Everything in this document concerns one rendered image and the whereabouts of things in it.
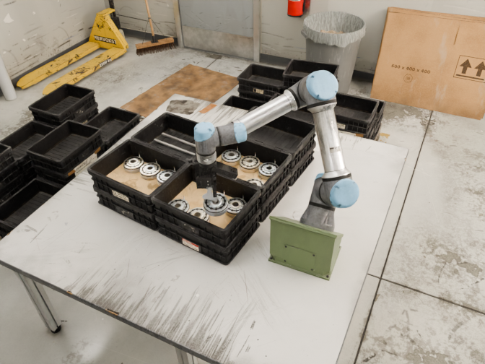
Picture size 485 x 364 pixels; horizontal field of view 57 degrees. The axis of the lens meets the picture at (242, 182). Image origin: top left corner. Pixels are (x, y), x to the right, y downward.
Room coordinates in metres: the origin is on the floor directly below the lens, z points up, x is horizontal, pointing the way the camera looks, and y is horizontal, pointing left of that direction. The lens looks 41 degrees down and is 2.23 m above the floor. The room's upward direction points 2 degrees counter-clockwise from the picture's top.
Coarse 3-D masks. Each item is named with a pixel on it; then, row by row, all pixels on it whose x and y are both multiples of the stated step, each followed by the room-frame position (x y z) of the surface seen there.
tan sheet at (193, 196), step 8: (192, 184) 1.63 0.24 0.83; (184, 192) 1.58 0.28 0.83; (192, 192) 1.58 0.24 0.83; (200, 192) 1.57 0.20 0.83; (192, 200) 1.52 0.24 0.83; (200, 200) 1.52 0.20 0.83; (192, 208) 1.47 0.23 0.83; (224, 216) 1.41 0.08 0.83; (216, 224) 1.36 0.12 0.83; (224, 224) 1.36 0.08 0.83
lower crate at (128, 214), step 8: (104, 192) 1.61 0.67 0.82; (104, 200) 1.63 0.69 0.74; (112, 200) 1.60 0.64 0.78; (120, 200) 1.55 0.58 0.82; (112, 208) 1.61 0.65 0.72; (120, 208) 1.57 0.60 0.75; (128, 208) 1.54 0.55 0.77; (136, 208) 1.49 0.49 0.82; (128, 216) 1.54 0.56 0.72; (136, 216) 1.52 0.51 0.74; (144, 216) 1.48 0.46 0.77; (152, 216) 1.44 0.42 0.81; (144, 224) 1.49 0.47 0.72; (152, 224) 1.46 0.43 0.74
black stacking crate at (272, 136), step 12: (276, 120) 2.09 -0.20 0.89; (288, 120) 2.05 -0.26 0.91; (252, 132) 2.07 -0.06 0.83; (264, 132) 2.06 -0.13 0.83; (276, 132) 2.06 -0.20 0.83; (288, 132) 2.05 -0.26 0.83; (300, 132) 2.01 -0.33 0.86; (276, 144) 1.94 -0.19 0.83; (288, 144) 1.94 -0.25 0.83; (312, 144) 1.94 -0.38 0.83; (300, 156) 1.82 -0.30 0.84
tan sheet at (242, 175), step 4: (220, 156) 1.85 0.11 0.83; (260, 164) 1.78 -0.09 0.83; (240, 172) 1.72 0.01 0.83; (244, 172) 1.72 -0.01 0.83; (256, 172) 1.71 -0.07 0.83; (240, 176) 1.68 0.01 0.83; (244, 176) 1.68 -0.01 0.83; (248, 176) 1.68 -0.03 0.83; (252, 176) 1.68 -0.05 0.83; (256, 176) 1.68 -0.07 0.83; (244, 180) 1.65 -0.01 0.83; (264, 180) 1.65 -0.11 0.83
